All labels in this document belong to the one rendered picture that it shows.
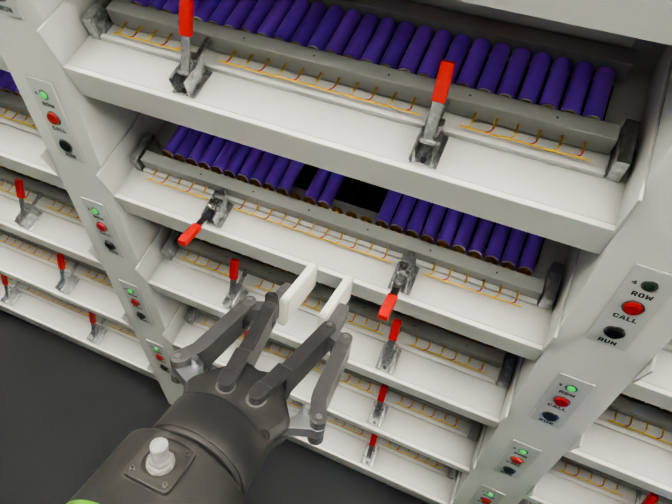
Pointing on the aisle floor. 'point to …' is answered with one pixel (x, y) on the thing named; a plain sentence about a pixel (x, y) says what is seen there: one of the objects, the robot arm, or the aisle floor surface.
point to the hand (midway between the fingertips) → (317, 298)
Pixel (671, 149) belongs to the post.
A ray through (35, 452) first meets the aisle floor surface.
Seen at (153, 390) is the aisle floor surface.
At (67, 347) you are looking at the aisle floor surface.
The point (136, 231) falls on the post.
